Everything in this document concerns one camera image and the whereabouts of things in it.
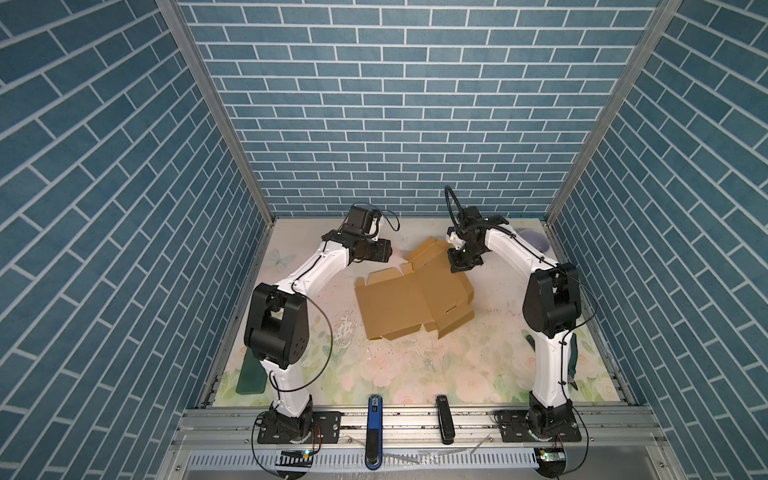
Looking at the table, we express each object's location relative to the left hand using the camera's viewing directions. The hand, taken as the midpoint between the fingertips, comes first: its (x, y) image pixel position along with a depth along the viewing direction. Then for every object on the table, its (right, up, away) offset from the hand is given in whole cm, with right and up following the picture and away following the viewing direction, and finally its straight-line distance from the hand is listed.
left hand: (385, 249), depth 92 cm
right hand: (+21, -6, +4) cm, 22 cm away
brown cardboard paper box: (+13, -14, +5) cm, 20 cm away
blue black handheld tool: (-2, -45, -22) cm, 50 cm away
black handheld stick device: (+16, -43, -16) cm, 49 cm away
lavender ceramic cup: (+58, +4, +23) cm, 63 cm away
